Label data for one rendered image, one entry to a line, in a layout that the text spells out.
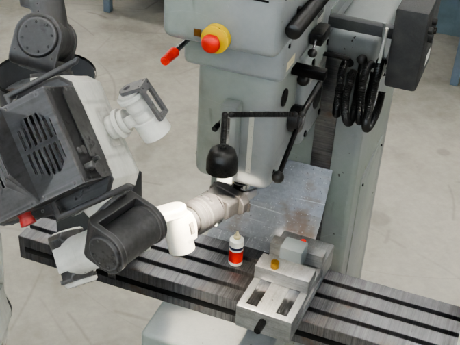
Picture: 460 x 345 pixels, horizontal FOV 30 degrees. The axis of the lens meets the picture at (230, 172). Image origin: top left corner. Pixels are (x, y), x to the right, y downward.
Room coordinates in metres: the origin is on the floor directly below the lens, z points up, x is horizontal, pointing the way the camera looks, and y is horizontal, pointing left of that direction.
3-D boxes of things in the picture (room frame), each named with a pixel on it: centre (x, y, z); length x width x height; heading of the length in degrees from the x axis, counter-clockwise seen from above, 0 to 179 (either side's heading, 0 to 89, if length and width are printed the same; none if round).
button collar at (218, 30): (1.62, 0.05, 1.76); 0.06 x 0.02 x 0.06; 71
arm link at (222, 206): (1.76, 0.03, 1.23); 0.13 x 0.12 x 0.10; 49
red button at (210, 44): (1.60, 0.05, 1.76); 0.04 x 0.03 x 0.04; 71
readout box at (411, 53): (2.01, -0.45, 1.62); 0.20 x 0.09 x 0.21; 161
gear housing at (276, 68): (1.87, -0.05, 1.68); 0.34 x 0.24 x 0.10; 161
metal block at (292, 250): (1.78, -0.18, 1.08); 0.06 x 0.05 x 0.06; 69
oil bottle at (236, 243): (1.87, -0.03, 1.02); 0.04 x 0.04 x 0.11
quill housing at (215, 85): (1.84, -0.03, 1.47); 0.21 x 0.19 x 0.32; 71
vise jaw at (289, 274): (1.73, -0.16, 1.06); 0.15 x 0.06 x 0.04; 69
